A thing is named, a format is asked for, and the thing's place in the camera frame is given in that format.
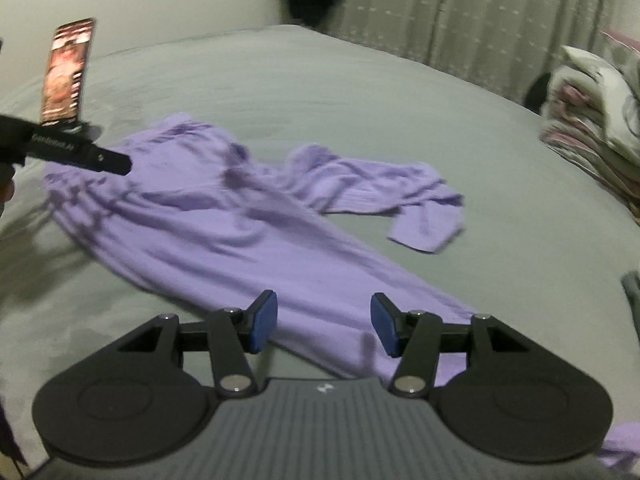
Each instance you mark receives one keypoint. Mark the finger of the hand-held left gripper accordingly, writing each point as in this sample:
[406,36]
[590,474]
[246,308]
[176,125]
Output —
[107,161]

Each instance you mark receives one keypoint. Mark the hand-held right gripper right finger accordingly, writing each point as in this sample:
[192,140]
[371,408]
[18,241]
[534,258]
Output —
[385,325]

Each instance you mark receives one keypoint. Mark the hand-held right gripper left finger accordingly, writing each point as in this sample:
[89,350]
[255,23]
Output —
[262,325]

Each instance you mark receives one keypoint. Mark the purple garment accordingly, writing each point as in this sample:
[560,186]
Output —
[225,220]

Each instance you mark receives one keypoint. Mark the round-based phone stand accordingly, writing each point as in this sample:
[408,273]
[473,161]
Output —
[92,132]

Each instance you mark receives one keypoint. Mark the smartphone with lit screen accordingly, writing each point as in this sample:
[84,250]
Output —
[67,70]

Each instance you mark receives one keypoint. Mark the folded floral quilt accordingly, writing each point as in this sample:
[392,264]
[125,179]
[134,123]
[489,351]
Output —
[585,160]

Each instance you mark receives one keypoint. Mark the grey star-patterned curtain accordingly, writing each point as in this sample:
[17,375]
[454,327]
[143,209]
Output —
[475,20]

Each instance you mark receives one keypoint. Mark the pink-trimmed floral pillow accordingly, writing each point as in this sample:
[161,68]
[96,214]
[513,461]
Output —
[610,95]

